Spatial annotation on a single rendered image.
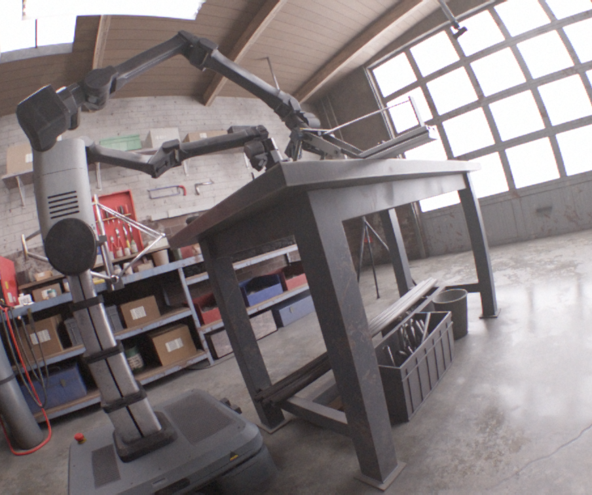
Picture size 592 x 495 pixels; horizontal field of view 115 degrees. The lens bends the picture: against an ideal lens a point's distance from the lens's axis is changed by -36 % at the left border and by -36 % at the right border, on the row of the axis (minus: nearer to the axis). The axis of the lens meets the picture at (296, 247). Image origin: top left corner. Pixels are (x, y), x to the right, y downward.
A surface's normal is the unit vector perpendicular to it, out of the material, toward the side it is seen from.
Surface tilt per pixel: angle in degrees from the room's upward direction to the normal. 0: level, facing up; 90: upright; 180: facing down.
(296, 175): 90
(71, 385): 90
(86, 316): 90
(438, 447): 0
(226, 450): 45
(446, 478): 0
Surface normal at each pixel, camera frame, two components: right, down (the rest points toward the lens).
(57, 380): 0.62, -0.15
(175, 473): 0.25, -0.79
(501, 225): -0.74, 0.23
